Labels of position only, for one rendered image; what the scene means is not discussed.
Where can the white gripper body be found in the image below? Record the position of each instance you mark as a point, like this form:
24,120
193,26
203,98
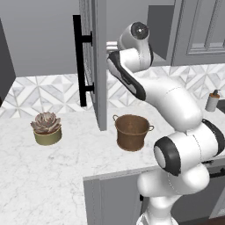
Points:
111,47

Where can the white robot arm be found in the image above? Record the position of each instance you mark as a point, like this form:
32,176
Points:
175,102

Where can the grey open cabinet door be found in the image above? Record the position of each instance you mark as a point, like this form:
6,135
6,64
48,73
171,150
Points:
99,73

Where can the grey panelled cabinet door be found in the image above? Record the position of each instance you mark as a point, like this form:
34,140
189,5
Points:
202,32

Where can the grey base cabinet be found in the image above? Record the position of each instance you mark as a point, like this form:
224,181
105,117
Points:
114,199

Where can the succulent in olive pot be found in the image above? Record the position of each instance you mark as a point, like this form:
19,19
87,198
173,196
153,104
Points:
47,129

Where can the dark grey tall unit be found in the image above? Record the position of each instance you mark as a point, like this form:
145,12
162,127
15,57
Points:
5,64

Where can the grey soap dispenser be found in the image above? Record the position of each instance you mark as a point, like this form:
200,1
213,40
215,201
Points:
212,102

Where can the dark sink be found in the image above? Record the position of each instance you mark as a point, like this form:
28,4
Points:
222,106

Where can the grey wall cabinet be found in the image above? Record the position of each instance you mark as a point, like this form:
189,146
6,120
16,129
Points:
161,29

